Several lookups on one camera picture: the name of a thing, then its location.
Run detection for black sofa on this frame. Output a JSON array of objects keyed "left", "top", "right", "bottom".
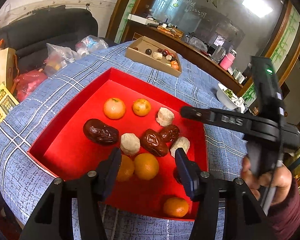
[{"left": 0, "top": 7, "right": 99, "bottom": 63}]

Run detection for ceiling light panel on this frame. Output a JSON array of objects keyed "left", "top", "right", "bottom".
[{"left": 242, "top": 0, "right": 274, "bottom": 18}]

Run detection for clear glass jar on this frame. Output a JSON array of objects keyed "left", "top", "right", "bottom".
[{"left": 212, "top": 46, "right": 226, "bottom": 63}]

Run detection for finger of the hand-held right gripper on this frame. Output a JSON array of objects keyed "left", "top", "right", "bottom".
[{"left": 180, "top": 106, "right": 215, "bottom": 124}]

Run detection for person's right forearm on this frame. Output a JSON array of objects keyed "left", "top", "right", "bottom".
[{"left": 267, "top": 177, "right": 300, "bottom": 240}]

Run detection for peeled sugarcane chunk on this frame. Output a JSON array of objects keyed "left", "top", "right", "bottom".
[
  {"left": 170, "top": 137, "right": 191, "bottom": 158},
  {"left": 120, "top": 133, "right": 141, "bottom": 157},
  {"left": 156, "top": 107, "right": 175, "bottom": 127}
]

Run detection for red cardboard box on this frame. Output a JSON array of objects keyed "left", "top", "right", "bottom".
[{"left": 28, "top": 67, "right": 209, "bottom": 222}]

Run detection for person's right hand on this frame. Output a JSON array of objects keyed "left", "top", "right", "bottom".
[{"left": 240, "top": 155, "right": 294, "bottom": 205}]

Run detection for white bowl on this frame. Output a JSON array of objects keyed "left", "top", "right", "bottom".
[{"left": 216, "top": 83, "right": 245, "bottom": 110}]

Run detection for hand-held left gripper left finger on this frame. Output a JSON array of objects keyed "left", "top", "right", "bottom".
[{"left": 19, "top": 147, "right": 122, "bottom": 240}]

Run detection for small white container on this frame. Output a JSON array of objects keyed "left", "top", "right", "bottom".
[{"left": 232, "top": 68, "right": 245, "bottom": 82}]

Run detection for white flat box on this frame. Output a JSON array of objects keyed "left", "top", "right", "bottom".
[{"left": 127, "top": 14, "right": 150, "bottom": 25}]

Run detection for wooden counter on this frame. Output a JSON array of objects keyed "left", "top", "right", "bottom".
[{"left": 125, "top": 19, "right": 244, "bottom": 95}]

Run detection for orange mandarin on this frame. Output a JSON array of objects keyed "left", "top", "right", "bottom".
[
  {"left": 134, "top": 153, "right": 160, "bottom": 180},
  {"left": 132, "top": 98, "right": 151, "bottom": 117},
  {"left": 163, "top": 197, "right": 190, "bottom": 218},
  {"left": 103, "top": 97, "right": 126, "bottom": 120},
  {"left": 116, "top": 154, "right": 135, "bottom": 182}
]

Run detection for red plastic bag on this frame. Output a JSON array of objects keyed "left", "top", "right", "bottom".
[{"left": 14, "top": 69, "right": 49, "bottom": 102}]

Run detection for brown cardboard box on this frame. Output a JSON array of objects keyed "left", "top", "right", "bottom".
[{"left": 125, "top": 36, "right": 183, "bottom": 77}]

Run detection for tan paper bag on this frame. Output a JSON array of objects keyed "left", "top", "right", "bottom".
[{"left": 0, "top": 39, "right": 17, "bottom": 93}]

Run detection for bamboo painted panel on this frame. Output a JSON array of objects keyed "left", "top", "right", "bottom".
[{"left": 242, "top": 10, "right": 300, "bottom": 105}]

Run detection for clear bag with snacks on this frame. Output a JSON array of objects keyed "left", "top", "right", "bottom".
[{"left": 44, "top": 43, "right": 75, "bottom": 77}]

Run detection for blue plaid tablecloth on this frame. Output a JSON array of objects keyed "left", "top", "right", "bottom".
[{"left": 0, "top": 40, "right": 250, "bottom": 240}]

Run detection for yellow printed box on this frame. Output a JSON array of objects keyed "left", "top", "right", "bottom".
[{"left": 0, "top": 84, "right": 20, "bottom": 135}]

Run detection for clear bag with bottle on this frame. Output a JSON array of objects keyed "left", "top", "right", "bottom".
[{"left": 75, "top": 35, "right": 109, "bottom": 55}]

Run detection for pink bottle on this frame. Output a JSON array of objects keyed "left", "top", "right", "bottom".
[{"left": 220, "top": 50, "right": 238, "bottom": 70}]

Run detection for clear plastic bag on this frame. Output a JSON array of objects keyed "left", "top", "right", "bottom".
[{"left": 190, "top": 37, "right": 208, "bottom": 52}]

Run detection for large red jujube date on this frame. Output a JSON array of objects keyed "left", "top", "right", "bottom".
[{"left": 83, "top": 119, "right": 120, "bottom": 145}]

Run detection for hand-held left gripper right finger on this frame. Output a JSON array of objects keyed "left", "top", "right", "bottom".
[{"left": 174, "top": 148, "right": 277, "bottom": 240}]

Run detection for group of small food pieces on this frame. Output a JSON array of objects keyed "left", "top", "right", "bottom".
[{"left": 132, "top": 45, "right": 180, "bottom": 70}]

